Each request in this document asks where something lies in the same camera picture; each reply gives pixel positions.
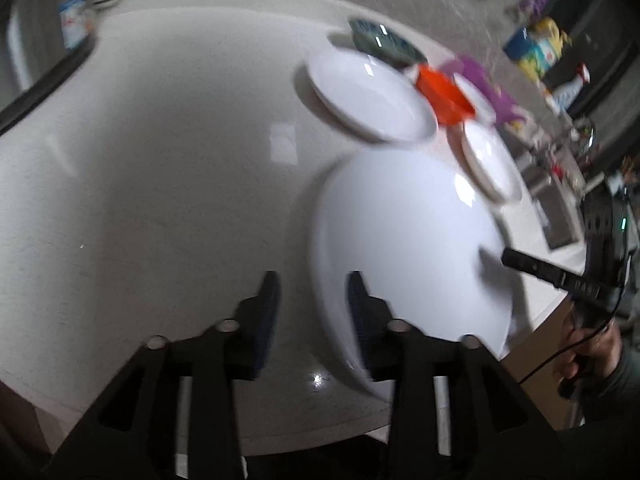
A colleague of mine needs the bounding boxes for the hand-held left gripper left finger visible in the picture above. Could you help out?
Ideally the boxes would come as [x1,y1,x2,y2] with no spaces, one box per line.
[47,270,282,480]

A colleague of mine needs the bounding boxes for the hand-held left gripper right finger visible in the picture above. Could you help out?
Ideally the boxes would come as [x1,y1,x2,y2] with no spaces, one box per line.
[346,270,576,480]

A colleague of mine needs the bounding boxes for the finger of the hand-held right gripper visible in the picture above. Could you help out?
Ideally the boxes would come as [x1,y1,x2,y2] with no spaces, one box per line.
[501,247,576,292]

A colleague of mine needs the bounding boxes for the large white plate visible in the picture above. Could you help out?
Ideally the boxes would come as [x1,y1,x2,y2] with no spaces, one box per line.
[309,149,516,403]

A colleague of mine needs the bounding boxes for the orange bowl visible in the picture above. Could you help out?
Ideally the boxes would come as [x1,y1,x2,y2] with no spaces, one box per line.
[416,65,476,126]

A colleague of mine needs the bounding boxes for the dark blue glass bowl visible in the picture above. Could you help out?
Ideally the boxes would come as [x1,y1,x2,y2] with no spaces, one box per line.
[347,17,428,68]

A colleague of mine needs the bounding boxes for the person's right forearm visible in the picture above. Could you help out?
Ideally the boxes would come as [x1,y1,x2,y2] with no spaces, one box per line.
[575,340,640,431]

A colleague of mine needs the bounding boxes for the person's right hand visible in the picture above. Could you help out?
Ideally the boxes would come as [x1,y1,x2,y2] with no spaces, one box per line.
[560,317,623,380]

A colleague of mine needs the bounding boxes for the steel sink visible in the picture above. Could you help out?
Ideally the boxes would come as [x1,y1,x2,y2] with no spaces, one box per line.
[525,165,576,251]

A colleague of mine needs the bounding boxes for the small white plate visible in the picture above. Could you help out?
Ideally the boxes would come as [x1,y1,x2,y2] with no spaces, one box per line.
[460,121,523,205]

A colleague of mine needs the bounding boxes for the white spray bottle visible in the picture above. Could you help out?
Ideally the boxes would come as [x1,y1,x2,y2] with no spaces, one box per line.
[547,62,592,113]

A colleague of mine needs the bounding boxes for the small white bowl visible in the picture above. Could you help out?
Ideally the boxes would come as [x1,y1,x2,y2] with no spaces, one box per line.
[452,74,497,123]

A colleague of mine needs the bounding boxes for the yellow and blue bag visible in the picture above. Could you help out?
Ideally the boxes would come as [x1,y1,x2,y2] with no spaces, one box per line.
[502,17,573,83]

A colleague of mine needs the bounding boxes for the purple bowl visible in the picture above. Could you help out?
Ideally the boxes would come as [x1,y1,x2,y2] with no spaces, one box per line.
[440,56,521,126]

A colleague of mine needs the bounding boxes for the medium white plate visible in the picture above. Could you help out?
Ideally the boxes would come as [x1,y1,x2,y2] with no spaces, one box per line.
[306,50,440,143]

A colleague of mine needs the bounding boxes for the white and blue packet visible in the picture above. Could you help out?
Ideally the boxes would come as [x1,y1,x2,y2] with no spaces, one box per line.
[57,0,96,51]

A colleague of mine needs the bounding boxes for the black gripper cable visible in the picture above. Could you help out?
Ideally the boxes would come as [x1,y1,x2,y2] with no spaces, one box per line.
[515,285,626,386]

